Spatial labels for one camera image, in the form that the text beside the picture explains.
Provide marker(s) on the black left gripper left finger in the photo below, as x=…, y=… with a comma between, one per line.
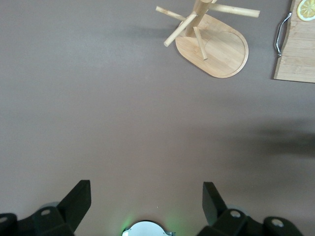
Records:
x=71, y=209

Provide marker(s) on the wooden mug tree rack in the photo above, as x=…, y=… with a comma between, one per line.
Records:
x=221, y=56

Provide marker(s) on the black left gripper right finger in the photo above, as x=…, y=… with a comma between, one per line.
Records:
x=214, y=209

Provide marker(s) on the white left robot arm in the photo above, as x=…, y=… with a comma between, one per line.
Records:
x=147, y=229

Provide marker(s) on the brown table cover mat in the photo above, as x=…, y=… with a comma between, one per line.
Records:
x=98, y=123

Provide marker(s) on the lemon slice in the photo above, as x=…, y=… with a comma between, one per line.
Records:
x=307, y=9

